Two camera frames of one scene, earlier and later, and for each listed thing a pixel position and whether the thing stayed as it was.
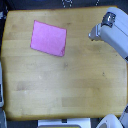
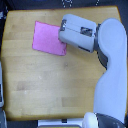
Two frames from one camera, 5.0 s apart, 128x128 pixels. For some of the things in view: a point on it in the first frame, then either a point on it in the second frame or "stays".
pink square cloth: x=48 y=39 stays
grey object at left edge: x=1 y=85 stays
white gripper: x=99 y=31 -> x=78 y=32
